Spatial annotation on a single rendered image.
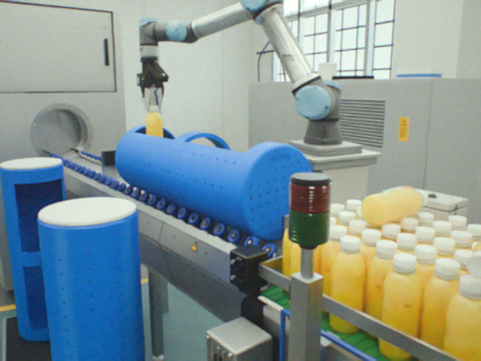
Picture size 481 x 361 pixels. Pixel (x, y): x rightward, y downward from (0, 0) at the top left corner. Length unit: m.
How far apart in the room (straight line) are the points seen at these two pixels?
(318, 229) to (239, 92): 6.26
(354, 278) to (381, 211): 0.17
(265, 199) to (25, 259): 1.43
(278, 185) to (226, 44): 5.64
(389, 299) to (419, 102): 2.01
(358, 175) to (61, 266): 1.05
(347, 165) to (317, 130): 0.17
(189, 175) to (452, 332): 0.88
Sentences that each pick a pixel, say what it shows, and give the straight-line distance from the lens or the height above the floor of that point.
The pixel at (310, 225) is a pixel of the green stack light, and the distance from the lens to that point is 0.65.
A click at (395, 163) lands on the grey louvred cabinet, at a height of 0.93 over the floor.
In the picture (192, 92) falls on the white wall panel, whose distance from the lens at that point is 6.55.
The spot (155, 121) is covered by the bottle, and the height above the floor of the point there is 1.26.
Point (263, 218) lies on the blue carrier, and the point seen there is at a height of 1.03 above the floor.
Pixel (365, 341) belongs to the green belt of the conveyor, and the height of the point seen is 0.90.
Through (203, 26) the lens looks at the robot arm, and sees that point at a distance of 1.86.
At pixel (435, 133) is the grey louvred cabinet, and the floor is 1.13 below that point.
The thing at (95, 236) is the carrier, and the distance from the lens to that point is 1.26.
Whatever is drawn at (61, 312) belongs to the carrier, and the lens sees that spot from 1.38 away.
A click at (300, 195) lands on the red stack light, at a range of 0.64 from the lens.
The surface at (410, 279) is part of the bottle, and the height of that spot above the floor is 1.06.
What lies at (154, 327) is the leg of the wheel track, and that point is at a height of 0.20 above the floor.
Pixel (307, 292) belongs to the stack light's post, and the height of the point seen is 1.08.
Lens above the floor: 1.39
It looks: 12 degrees down
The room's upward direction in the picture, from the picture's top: straight up
